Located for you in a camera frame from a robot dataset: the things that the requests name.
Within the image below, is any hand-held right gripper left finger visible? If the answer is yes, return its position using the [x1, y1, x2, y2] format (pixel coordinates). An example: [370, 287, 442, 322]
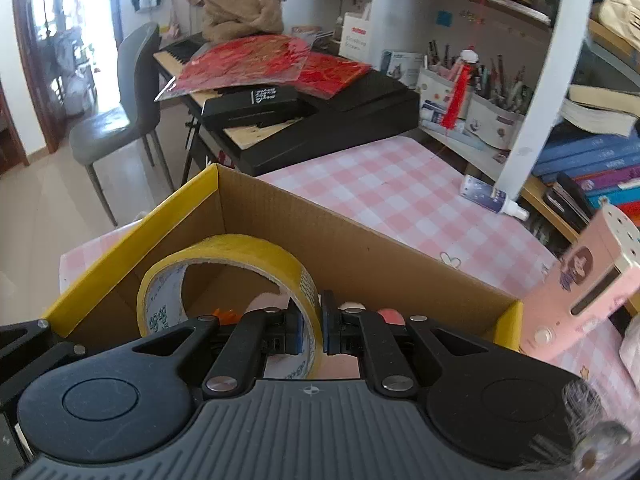
[120, 299, 305, 396]

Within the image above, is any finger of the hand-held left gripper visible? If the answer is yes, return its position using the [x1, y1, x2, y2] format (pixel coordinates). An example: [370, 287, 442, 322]
[0, 319, 88, 406]

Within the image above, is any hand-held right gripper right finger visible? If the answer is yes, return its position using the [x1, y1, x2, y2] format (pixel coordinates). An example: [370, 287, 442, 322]
[320, 289, 497, 398]

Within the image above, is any yellow cardboard box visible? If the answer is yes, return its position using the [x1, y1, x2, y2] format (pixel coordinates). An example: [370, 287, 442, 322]
[42, 162, 523, 381]

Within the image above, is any yellow tape roll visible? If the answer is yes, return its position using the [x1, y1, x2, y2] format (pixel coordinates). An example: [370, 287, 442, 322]
[136, 233, 326, 381]

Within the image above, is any black keyboard case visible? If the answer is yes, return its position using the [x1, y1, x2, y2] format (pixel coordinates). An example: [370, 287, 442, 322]
[220, 67, 421, 178]

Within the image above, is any black keyboard stand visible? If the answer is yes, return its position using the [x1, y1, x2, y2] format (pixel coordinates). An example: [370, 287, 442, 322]
[182, 100, 236, 186]

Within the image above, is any black box white print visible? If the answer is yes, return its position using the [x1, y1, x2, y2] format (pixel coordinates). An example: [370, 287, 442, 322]
[200, 85, 318, 131]

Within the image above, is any small red paper decoration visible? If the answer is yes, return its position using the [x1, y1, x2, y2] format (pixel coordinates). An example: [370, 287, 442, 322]
[295, 52, 373, 101]

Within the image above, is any white pen holder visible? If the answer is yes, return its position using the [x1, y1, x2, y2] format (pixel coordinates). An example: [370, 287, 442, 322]
[465, 92, 526, 151]
[417, 65, 473, 121]

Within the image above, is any pink humidifier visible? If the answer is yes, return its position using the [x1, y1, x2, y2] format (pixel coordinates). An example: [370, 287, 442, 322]
[520, 205, 640, 363]

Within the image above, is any red tassel ornament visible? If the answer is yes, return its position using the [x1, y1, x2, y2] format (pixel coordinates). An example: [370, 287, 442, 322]
[440, 50, 481, 131]

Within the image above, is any grey chair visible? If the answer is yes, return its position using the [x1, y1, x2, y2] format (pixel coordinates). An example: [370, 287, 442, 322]
[69, 22, 176, 226]

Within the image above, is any small cat picture box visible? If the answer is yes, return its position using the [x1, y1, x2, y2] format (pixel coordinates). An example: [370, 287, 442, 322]
[380, 50, 423, 88]

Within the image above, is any red plastic bag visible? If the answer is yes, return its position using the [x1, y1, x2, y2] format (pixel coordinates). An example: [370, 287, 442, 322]
[155, 35, 311, 103]

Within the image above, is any white straws box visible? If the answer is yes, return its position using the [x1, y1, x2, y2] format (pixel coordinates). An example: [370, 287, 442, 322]
[339, 12, 373, 63]

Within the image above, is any electric piano keyboard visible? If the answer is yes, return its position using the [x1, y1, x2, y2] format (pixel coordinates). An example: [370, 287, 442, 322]
[152, 32, 211, 68]

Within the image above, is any row of colourful books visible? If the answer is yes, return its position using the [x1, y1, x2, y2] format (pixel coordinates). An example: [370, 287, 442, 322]
[532, 132, 640, 223]

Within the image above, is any beige cloth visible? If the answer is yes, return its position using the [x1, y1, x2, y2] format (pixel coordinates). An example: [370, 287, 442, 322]
[201, 0, 285, 45]

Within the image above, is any white bookshelf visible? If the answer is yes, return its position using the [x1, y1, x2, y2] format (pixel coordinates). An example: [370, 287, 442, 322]
[235, 0, 640, 241]

